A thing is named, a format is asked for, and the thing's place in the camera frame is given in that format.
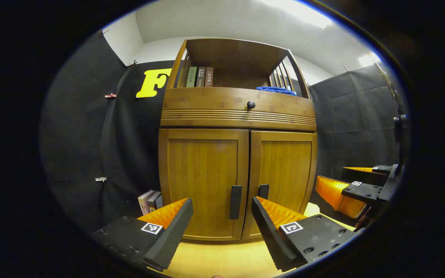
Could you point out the grey blue book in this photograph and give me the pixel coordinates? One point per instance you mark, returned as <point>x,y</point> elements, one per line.
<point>159,201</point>

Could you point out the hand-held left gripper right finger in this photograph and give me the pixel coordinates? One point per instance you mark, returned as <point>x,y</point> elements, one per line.
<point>269,235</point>

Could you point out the wooden cabinet drawer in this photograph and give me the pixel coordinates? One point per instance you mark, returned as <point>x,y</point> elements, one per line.
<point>207,102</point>

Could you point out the yellow spine book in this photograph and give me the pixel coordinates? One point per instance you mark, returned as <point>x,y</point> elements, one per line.
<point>153,201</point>

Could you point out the wooden cabinet door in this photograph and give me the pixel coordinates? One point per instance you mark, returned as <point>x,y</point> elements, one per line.
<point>284,166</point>
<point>203,173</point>

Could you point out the wooden double-door shoe cabinet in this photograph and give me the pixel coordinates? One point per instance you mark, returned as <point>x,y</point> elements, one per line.
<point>226,54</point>

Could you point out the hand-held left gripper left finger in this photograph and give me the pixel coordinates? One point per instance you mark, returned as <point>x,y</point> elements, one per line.
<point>172,235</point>

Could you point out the ceiling light strip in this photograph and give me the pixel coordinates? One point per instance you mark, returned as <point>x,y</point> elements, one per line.
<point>368,60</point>

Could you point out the dark brown book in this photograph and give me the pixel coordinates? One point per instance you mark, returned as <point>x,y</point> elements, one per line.
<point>201,77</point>

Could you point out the black binder clip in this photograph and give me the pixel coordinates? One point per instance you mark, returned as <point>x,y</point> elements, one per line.
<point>131,63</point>

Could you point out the blue cloth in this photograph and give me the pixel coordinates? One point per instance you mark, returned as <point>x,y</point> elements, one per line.
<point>276,90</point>

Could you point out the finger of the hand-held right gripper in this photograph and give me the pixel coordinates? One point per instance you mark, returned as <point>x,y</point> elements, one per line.
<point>361,191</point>
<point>365,177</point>

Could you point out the black backdrop cloth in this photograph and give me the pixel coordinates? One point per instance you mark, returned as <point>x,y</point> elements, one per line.
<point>83,135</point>

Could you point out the black round drawer knob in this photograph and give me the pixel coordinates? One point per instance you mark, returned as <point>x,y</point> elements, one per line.
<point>251,105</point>

